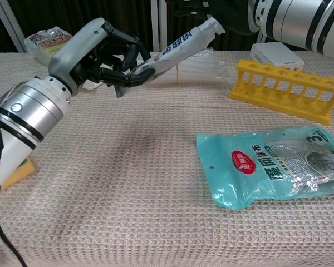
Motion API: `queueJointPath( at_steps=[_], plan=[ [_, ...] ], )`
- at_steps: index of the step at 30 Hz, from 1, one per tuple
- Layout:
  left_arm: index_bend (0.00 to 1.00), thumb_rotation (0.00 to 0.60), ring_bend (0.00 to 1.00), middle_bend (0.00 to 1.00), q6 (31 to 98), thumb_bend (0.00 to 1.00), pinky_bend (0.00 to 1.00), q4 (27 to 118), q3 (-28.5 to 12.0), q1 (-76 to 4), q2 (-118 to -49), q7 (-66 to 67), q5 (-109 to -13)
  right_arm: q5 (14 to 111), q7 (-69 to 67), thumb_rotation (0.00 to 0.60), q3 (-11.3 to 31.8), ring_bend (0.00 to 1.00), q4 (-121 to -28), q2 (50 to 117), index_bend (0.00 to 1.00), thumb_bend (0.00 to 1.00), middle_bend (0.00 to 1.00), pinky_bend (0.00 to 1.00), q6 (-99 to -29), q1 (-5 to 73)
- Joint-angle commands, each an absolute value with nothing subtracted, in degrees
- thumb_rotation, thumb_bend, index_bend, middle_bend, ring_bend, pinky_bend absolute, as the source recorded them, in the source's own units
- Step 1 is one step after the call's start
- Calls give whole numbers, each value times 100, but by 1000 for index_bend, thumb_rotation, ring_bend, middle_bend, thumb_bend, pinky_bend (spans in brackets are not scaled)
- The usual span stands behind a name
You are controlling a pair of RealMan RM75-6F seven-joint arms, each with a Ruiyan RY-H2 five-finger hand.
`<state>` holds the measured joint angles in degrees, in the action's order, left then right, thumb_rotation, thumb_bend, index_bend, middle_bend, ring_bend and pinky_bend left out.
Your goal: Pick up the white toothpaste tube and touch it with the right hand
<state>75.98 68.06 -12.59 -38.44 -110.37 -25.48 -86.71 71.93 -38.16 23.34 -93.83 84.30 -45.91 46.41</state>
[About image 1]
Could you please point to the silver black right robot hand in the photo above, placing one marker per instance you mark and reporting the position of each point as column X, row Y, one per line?
column 228, row 14

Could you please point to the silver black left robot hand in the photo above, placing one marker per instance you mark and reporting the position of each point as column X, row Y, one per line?
column 80, row 47

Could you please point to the white tube with cap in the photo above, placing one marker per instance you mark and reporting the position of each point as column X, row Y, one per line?
column 181, row 46

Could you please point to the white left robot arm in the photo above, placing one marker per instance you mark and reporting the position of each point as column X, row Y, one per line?
column 33, row 111

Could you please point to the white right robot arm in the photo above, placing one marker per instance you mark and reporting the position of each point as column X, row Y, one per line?
column 295, row 22

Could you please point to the yellow test tube rack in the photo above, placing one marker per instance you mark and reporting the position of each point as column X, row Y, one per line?
column 281, row 94

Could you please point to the yellow sponges plastic pack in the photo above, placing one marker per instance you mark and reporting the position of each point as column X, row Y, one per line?
column 48, row 41

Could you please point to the clear bag of straws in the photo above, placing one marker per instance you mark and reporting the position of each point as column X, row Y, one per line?
column 200, row 66

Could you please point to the white rectangular box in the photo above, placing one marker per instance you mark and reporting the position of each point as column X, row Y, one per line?
column 275, row 55

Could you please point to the yellow green loose sponge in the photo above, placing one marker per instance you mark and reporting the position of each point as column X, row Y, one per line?
column 19, row 173

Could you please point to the pink waffle tablecloth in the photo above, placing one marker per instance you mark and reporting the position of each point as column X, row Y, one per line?
column 128, row 180

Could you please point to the teal cleaning cloth package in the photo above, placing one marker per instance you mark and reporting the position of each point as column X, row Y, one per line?
column 267, row 172

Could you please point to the white partition post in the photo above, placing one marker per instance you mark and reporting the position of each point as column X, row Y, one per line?
column 12, row 25
column 159, row 27

